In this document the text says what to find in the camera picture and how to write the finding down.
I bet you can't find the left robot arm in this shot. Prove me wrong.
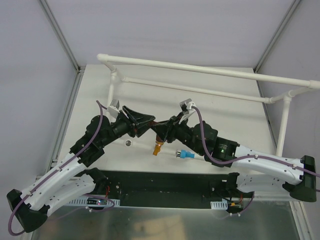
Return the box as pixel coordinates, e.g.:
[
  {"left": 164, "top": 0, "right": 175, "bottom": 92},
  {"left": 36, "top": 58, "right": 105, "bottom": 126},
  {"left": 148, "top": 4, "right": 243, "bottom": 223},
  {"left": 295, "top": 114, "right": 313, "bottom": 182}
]
[{"left": 6, "top": 105, "right": 155, "bottom": 236}]

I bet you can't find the brown water faucet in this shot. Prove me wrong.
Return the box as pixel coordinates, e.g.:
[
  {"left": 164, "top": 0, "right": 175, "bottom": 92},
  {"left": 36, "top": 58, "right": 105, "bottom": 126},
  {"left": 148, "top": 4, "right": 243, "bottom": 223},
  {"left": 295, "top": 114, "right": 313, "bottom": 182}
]
[{"left": 149, "top": 121, "right": 166, "bottom": 126}]

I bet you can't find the white cable duct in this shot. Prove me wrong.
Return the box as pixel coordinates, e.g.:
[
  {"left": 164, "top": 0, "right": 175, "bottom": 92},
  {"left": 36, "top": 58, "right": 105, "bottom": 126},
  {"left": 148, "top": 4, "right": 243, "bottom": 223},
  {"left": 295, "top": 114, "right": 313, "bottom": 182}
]
[
  {"left": 210, "top": 199, "right": 228, "bottom": 210},
  {"left": 66, "top": 196, "right": 121, "bottom": 208}
]

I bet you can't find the right aluminium frame post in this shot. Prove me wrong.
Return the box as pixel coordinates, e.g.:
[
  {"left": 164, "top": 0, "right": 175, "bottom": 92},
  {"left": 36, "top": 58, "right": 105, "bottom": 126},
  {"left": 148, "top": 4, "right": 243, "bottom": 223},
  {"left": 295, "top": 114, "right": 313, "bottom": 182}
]
[{"left": 253, "top": 0, "right": 302, "bottom": 74}]

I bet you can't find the right white cable duct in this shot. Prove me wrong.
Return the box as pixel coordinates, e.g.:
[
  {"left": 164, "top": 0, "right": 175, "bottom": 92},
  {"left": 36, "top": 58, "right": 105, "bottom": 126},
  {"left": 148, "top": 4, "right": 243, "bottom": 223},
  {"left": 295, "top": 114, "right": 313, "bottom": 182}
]
[{"left": 210, "top": 199, "right": 228, "bottom": 210}]

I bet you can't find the white PVC pipe frame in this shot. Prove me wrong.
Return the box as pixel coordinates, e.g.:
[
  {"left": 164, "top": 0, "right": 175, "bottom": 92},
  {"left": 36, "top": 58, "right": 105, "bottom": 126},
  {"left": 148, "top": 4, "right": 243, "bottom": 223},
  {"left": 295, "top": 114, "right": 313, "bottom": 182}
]
[{"left": 96, "top": 53, "right": 320, "bottom": 156}]

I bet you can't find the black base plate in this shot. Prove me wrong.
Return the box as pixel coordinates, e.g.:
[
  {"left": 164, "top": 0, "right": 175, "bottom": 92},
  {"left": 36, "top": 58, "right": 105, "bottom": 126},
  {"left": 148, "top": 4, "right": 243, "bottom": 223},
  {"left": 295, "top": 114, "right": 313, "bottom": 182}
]
[{"left": 92, "top": 170, "right": 253, "bottom": 209}]

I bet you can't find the blue water faucet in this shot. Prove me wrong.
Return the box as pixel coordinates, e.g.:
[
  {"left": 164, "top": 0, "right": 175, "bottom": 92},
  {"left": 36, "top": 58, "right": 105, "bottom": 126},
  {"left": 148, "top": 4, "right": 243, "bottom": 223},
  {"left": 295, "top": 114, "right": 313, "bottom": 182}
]
[{"left": 175, "top": 149, "right": 195, "bottom": 159}]

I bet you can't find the orange water faucet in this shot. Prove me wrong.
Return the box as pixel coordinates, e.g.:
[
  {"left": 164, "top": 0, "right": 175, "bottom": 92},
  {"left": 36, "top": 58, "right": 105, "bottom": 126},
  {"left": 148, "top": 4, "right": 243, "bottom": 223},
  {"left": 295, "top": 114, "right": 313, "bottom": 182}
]
[{"left": 152, "top": 135, "right": 164, "bottom": 156}]

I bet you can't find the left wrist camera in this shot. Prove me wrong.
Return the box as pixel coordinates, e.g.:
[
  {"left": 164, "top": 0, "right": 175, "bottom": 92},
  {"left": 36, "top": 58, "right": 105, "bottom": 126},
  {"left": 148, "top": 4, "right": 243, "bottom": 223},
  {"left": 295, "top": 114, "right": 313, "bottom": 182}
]
[{"left": 107, "top": 99, "right": 120, "bottom": 118}]

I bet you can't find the left aluminium frame post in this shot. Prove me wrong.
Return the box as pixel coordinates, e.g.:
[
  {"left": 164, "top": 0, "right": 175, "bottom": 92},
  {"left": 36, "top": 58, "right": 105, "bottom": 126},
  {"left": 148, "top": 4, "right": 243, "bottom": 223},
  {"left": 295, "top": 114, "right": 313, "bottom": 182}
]
[{"left": 37, "top": 0, "right": 81, "bottom": 73}]

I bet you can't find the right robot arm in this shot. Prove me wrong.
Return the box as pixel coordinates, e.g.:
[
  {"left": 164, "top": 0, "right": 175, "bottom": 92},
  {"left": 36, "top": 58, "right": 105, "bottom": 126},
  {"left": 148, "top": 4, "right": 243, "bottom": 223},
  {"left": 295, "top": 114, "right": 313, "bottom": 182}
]
[{"left": 150, "top": 116, "right": 318, "bottom": 203}]

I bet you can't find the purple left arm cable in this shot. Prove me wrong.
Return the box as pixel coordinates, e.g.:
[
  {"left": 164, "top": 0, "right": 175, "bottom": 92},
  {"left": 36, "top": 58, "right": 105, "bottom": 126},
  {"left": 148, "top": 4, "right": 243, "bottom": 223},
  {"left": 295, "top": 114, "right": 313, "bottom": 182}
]
[{"left": 8, "top": 100, "right": 105, "bottom": 237}]

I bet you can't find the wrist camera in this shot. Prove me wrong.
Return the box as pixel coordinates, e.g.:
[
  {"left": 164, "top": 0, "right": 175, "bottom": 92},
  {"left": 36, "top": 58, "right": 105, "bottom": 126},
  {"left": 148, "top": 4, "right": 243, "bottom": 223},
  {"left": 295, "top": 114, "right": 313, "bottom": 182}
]
[
  {"left": 107, "top": 99, "right": 120, "bottom": 118},
  {"left": 179, "top": 98, "right": 196, "bottom": 124}
]

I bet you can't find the left white cable duct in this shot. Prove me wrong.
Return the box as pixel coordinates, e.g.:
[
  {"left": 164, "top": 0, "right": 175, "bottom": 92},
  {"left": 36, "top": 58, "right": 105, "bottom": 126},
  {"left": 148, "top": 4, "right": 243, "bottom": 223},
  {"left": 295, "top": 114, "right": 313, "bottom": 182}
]
[{"left": 66, "top": 196, "right": 121, "bottom": 208}]

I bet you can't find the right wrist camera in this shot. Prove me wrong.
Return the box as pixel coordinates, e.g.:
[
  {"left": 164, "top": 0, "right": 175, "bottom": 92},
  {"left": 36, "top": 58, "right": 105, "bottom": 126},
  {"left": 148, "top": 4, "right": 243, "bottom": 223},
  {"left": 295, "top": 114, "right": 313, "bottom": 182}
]
[{"left": 179, "top": 98, "right": 196, "bottom": 124}]

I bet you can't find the aluminium frame post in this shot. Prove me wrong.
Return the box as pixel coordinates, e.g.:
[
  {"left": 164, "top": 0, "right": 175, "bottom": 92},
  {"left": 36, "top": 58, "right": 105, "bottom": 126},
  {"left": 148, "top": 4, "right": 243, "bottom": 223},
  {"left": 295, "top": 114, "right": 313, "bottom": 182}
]
[
  {"left": 253, "top": 0, "right": 302, "bottom": 74},
  {"left": 37, "top": 0, "right": 81, "bottom": 73}
]

